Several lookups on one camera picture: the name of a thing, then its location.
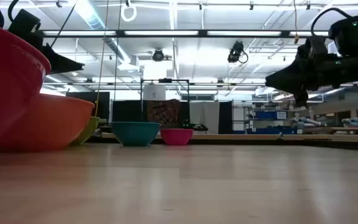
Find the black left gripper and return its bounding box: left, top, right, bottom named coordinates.
left=7, top=8, right=86, bottom=75

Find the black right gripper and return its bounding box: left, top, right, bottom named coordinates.
left=265, top=35, right=338, bottom=108

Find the large red plastic bowl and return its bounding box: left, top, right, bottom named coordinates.
left=0, top=17, right=52, bottom=151

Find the orange plastic bowl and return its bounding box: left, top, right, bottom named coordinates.
left=0, top=93, right=96, bottom=153

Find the green plastic bowl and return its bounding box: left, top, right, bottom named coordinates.
left=70, top=116, right=101, bottom=146

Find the teal plastic bowl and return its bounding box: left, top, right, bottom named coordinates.
left=110, top=121, right=161, bottom=147

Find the shelf with blue bins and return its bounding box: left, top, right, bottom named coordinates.
left=243, top=105, right=293, bottom=135

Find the black monitor screen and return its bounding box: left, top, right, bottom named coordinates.
left=65, top=91, right=111, bottom=123

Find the narrow black panel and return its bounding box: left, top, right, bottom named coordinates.
left=218, top=100, right=234, bottom=135

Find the black divider panel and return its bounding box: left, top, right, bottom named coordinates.
left=111, top=100, right=143, bottom=123

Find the white curtain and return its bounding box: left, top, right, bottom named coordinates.
left=189, top=101, right=221, bottom=135

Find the round black ceiling fixture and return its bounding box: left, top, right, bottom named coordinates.
left=152, top=48, right=165, bottom=62

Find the black device on bench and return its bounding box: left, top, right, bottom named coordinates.
left=181, top=123, right=209, bottom=132

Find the brown patterned cloth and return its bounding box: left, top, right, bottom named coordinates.
left=145, top=99, right=181, bottom=128

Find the pink plastic bowl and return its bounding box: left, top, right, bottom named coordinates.
left=159, top=128, right=195, bottom=146

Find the thin hanging rope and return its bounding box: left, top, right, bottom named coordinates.
left=94, top=0, right=110, bottom=118

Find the yellow hanging cable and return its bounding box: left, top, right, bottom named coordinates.
left=293, top=0, right=300, bottom=45

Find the black ceiling-mounted camera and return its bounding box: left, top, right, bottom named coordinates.
left=227, top=40, right=249, bottom=65

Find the white hanging ring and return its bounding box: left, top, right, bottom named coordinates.
left=120, top=0, right=138, bottom=23

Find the black metal frame stand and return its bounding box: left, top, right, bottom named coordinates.
left=140, top=78, right=191, bottom=124

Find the black overhead frame beam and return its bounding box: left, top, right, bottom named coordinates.
left=40, top=29, right=331, bottom=39

